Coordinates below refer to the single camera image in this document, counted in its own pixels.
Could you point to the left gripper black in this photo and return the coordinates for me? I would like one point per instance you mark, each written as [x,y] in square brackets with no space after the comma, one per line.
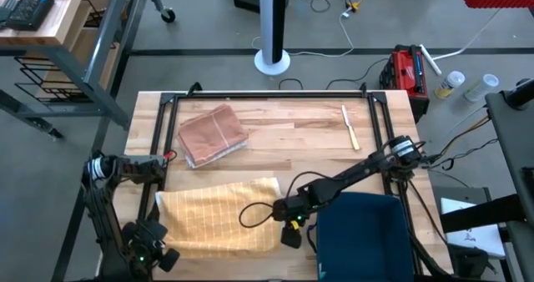
[150,234]

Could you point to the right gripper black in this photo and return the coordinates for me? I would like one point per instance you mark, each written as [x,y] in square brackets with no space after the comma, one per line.
[292,211]

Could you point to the yellow checked towel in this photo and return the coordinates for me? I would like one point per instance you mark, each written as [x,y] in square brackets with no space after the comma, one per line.
[217,219]

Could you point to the pink towel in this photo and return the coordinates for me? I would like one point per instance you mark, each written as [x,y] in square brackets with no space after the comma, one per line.
[210,134]

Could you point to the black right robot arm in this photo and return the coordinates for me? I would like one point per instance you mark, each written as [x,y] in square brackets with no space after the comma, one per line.
[354,173]

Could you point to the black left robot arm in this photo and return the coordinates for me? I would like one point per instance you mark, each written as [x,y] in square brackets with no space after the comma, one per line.
[104,215]

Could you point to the yellow tag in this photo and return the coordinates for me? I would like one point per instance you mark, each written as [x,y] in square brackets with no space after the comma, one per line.
[295,225]

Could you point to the navy fabric bin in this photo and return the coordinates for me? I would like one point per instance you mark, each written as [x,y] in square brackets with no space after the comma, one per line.
[361,236]

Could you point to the red black clip lead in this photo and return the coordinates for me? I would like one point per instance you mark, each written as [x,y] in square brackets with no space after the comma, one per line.
[169,153]

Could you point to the wooden stick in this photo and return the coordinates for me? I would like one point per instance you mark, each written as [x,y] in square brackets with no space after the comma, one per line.
[350,129]

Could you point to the wooden side desk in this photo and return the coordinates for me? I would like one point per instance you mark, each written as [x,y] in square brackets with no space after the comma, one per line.
[50,92]

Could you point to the red tool case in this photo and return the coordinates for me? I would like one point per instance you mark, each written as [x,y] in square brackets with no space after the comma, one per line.
[406,73]

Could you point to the white paper sheet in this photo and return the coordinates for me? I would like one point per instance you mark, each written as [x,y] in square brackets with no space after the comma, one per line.
[471,240]

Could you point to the black bag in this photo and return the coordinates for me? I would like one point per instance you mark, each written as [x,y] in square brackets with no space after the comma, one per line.
[471,263]

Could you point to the black white pole stand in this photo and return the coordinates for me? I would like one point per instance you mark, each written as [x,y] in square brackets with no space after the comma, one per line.
[273,23]

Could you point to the white canister yellow label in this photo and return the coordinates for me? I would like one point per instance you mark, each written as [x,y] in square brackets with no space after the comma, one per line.
[450,84]

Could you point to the white plastic tube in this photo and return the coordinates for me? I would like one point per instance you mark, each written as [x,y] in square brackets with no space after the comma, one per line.
[429,58]

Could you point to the white canister green label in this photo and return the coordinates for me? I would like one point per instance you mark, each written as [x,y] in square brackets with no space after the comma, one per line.
[482,87]

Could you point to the grey side table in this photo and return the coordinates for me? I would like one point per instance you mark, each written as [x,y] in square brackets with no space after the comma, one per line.
[513,140]

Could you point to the black keyboard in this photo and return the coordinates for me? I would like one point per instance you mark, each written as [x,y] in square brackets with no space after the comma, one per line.
[29,11]

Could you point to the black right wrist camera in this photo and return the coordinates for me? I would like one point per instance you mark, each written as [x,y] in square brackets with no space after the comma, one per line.
[291,237]

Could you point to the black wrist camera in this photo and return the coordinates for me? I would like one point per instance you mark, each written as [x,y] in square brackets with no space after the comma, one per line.
[169,260]
[291,237]

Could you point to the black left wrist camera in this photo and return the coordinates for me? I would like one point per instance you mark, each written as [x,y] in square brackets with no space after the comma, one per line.
[169,260]

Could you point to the wooden workbench grey frame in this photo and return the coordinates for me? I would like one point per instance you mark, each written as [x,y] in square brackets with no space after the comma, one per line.
[67,6]

